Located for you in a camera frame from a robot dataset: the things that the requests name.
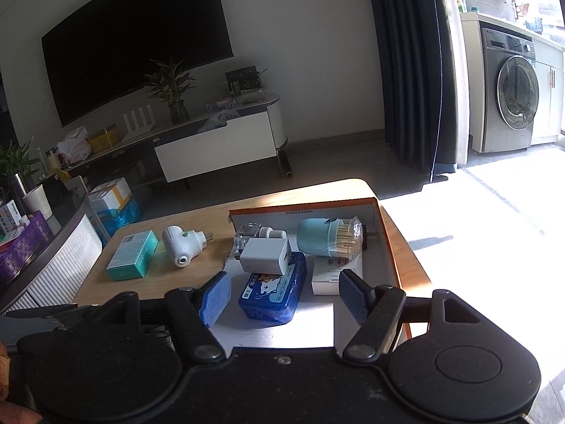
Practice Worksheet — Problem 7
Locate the green plant by table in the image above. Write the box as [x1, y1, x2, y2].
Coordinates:
[1, 140, 40, 190]

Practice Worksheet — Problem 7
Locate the white plug-in mosquito heater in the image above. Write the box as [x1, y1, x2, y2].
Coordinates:
[162, 225, 214, 268]

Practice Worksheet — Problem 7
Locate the black framed display box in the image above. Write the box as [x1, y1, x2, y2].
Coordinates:
[225, 65, 262, 96]

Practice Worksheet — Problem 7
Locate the potted bamboo on TV stand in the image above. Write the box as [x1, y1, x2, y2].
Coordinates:
[145, 61, 196, 124]

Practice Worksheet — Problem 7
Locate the dark blue curtain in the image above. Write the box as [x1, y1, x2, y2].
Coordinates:
[371, 0, 458, 178]

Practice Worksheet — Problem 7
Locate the white medicine box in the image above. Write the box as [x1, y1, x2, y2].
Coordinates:
[0, 200, 21, 235]

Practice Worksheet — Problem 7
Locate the white plastic bag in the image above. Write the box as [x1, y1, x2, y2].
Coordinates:
[56, 126, 92, 165]

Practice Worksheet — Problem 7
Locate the round dark-top ribbed table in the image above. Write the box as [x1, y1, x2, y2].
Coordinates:
[1, 176, 110, 313]

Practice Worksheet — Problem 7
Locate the white cup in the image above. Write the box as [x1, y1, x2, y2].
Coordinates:
[23, 185, 53, 219]

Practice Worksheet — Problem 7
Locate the white power adapter box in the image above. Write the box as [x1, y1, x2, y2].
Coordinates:
[311, 254, 363, 296]

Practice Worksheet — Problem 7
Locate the blue toothpick holder jar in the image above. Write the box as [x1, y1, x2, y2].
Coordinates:
[296, 216, 363, 259]

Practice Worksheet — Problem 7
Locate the large black wall television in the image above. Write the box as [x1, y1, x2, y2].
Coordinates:
[41, 0, 233, 125]

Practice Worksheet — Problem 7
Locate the purple storage tray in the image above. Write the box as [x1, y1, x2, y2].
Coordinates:
[0, 211, 54, 286]

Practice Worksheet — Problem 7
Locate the white wall charger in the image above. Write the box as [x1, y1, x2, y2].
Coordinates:
[239, 237, 291, 276]

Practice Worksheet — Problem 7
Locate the orange white cardboard box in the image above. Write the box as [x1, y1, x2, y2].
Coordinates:
[212, 197, 400, 352]

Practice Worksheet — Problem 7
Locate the white TV stand cabinet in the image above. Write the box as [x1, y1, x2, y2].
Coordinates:
[69, 93, 287, 182]

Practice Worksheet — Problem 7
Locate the white wifi router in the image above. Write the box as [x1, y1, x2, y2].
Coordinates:
[121, 104, 155, 142]

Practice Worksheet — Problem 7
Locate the yellow box on stand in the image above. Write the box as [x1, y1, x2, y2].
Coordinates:
[87, 124, 120, 153]

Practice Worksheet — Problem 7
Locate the blue floss pick case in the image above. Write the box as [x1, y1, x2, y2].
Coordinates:
[238, 252, 308, 324]

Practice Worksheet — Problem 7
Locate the silver washing machine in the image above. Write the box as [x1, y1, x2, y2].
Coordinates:
[479, 23, 539, 153]

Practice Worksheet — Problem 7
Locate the person's left hand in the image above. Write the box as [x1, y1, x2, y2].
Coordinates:
[0, 343, 43, 424]

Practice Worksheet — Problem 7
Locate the teal green carton box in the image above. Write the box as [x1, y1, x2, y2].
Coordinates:
[106, 230, 159, 281]

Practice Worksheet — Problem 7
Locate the cardboard parcel with yellow tape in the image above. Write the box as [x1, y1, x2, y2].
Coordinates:
[88, 177, 132, 213]

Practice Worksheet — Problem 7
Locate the blue plastic bag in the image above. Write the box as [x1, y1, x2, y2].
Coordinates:
[98, 198, 142, 237]

